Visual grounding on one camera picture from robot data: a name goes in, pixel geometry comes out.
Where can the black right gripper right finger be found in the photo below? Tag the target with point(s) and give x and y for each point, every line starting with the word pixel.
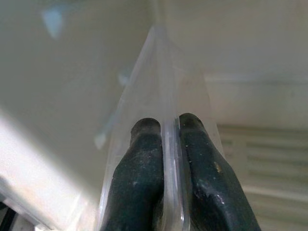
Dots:
pixel 211 178

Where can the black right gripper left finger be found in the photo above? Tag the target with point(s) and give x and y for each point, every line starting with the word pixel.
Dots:
pixel 134 175

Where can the clear plastic fridge drawer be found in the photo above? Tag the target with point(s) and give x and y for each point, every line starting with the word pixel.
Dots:
pixel 156 96

